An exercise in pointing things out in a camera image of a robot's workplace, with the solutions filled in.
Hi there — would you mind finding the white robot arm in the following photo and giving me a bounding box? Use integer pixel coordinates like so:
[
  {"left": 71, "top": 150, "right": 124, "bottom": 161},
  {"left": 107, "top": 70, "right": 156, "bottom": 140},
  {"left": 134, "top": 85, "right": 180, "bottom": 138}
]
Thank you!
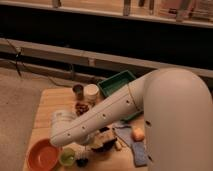
[{"left": 50, "top": 68, "right": 213, "bottom": 171}]

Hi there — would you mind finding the dark purple bowl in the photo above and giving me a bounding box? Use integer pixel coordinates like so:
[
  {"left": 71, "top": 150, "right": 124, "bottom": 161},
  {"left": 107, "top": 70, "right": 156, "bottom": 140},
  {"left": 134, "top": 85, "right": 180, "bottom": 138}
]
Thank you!
[{"left": 90, "top": 127, "right": 117, "bottom": 153}]

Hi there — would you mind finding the orange bowl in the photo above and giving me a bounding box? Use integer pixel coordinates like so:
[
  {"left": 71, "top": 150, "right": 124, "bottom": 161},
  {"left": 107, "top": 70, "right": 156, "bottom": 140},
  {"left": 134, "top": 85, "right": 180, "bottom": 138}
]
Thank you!
[{"left": 27, "top": 139, "right": 61, "bottom": 171}]

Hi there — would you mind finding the white cup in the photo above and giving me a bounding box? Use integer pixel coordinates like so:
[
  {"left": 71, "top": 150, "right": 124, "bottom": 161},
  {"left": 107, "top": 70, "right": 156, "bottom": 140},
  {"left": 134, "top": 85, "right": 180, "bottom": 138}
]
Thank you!
[{"left": 84, "top": 84, "right": 99, "bottom": 101}]

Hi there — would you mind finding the green plastic tray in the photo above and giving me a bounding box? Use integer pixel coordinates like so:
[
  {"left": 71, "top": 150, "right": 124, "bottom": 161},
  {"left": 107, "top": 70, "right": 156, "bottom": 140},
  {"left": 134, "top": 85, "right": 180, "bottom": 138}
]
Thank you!
[{"left": 98, "top": 70, "right": 142, "bottom": 123}]

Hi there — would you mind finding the brown grape bunch toy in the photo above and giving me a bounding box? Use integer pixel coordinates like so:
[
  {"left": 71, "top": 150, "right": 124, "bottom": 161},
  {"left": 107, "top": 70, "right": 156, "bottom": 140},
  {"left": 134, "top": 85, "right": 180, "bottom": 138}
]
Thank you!
[{"left": 75, "top": 102, "right": 89, "bottom": 116}]

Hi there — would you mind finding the blue cloth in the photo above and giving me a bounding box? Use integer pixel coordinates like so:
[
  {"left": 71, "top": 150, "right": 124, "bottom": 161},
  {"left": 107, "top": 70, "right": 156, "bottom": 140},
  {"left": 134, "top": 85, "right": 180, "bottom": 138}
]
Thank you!
[{"left": 112, "top": 121, "right": 133, "bottom": 147}]

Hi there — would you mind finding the orange peach toy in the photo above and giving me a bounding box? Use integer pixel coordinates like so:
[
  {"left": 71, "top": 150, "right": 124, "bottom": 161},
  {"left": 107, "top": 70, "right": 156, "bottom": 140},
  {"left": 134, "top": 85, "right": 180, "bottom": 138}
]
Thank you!
[{"left": 132, "top": 128, "right": 145, "bottom": 142}]

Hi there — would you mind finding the small yellow banana toy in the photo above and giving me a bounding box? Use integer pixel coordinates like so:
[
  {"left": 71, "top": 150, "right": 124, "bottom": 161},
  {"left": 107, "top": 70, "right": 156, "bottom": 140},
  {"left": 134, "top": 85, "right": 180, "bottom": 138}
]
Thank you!
[{"left": 115, "top": 141, "right": 122, "bottom": 151}]

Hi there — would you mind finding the blue sponge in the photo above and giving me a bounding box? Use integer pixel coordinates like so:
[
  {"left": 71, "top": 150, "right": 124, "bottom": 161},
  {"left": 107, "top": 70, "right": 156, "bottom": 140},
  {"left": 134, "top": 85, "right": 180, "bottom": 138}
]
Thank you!
[{"left": 131, "top": 142, "right": 148, "bottom": 167}]

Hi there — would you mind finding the small green cup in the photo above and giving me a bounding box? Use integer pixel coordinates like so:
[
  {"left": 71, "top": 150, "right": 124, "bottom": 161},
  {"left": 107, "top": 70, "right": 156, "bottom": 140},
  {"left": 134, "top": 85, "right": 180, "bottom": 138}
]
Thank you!
[{"left": 59, "top": 148, "right": 75, "bottom": 167}]

